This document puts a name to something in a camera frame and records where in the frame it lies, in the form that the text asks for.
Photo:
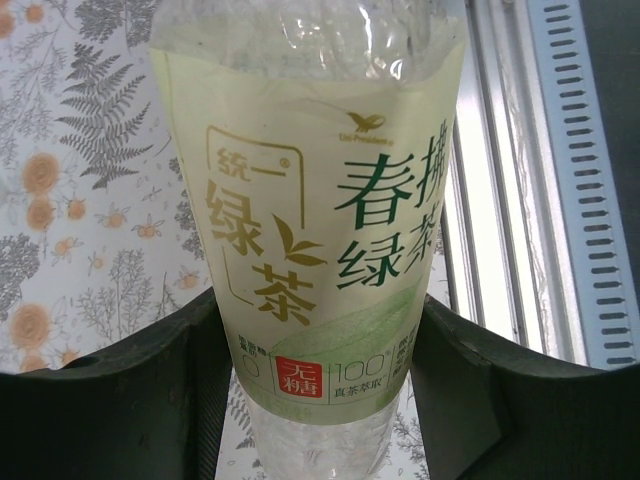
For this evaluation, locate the floral patterned tablecloth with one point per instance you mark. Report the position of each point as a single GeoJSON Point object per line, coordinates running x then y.
{"type": "Point", "coordinates": [75, 150]}

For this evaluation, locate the aluminium mounting rail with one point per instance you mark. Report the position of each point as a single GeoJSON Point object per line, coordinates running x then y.
{"type": "Point", "coordinates": [500, 200]}

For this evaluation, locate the yellow label tea bottle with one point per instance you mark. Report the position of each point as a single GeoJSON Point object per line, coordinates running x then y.
{"type": "Point", "coordinates": [300, 200]}

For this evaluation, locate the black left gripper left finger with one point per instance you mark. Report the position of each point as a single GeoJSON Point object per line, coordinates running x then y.
{"type": "Point", "coordinates": [100, 425]}

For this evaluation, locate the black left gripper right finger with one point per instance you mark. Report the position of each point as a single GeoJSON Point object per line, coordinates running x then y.
{"type": "Point", "coordinates": [525, 425]}

